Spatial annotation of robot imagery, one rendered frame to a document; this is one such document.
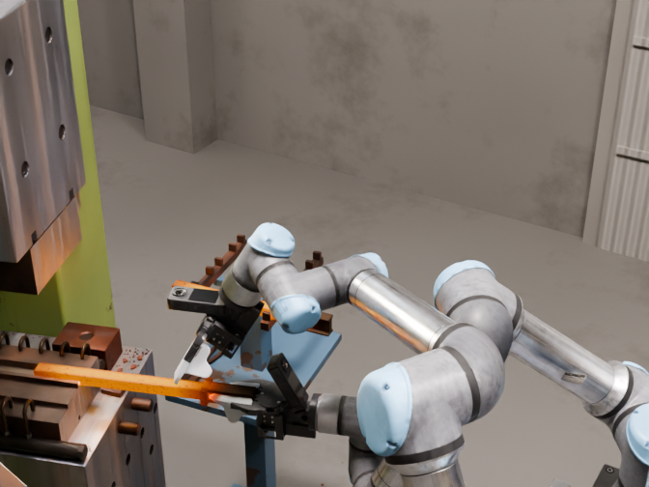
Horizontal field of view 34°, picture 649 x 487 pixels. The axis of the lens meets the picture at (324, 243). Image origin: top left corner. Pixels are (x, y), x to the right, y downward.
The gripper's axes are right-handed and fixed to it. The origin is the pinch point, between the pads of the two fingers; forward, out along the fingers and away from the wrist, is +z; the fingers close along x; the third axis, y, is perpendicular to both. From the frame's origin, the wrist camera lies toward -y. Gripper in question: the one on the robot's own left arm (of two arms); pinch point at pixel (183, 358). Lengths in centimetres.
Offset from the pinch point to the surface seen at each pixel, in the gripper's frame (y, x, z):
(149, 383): -3.2, -0.9, 9.0
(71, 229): -30.4, 3.8, -10.3
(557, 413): 122, 133, 55
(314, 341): 30, 65, 29
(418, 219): 68, 253, 85
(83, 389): -13.6, -0.6, 19.6
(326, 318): 23.8, 35.7, 0.3
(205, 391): 6.7, -2.2, 2.6
